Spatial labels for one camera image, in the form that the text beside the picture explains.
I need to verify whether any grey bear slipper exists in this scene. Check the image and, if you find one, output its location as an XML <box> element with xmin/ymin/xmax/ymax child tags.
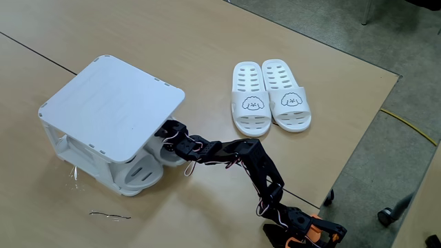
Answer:
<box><xmin>143</xmin><ymin>132</ymin><xmax>189</xmax><ymax>169</ymax></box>
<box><xmin>112</xmin><ymin>154</ymin><xmax>165</xmax><ymax>191</ymax></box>

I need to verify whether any white dog slipper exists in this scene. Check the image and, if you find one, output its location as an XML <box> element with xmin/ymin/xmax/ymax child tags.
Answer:
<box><xmin>260</xmin><ymin>59</ymin><xmax>313</xmax><ymax>134</ymax></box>
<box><xmin>231</xmin><ymin>61</ymin><xmax>273</xmax><ymax>138</ymax></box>

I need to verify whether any white two-tier shoe rack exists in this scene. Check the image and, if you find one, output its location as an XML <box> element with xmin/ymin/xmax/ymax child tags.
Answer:
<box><xmin>37</xmin><ymin>54</ymin><xmax>189</xmax><ymax>197</ymax></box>

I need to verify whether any crumpled clear tape scrap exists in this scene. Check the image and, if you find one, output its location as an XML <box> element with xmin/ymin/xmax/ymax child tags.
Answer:
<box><xmin>68</xmin><ymin>164</ymin><xmax>86</xmax><ymax>192</ymax></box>

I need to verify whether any long clear tape strip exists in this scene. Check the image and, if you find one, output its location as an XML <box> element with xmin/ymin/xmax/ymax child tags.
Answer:
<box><xmin>88</xmin><ymin>210</ymin><xmax>132</xmax><ymax>222</ymax></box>

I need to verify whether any black table caster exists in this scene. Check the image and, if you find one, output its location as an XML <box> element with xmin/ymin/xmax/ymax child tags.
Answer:
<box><xmin>322</xmin><ymin>188</ymin><xmax>335</xmax><ymax>207</ymax></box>

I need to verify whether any black chair wheel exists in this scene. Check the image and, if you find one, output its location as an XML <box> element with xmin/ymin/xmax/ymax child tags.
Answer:
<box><xmin>377</xmin><ymin>207</ymin><xmax>396</xmax><ymax>227</ymax></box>

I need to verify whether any metal chair leg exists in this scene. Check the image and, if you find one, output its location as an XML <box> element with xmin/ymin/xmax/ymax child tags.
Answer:
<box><xmin>360</xmin><ymin>0</ymin><xmax>376</xmax><ymax>26</ymax></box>

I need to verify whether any grey chair base leg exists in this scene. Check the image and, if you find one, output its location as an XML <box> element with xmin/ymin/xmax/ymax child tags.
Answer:
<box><xmin>391</xmin><ymin>192</ymin><xmax>416</xmax><ymax>221</ymax></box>

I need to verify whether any black caster wheel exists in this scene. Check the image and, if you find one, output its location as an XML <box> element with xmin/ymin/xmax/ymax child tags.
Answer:
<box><xmin>424</xmin><ymin>234</ymin><xmax>441</xmax><ymax>248</ymax></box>

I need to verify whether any yellow floor cable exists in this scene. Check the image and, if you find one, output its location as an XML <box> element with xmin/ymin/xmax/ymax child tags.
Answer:
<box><xmin>380</xmin><ymin>108</ymin><xmax>438</xmax><ymax>147</ymax></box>

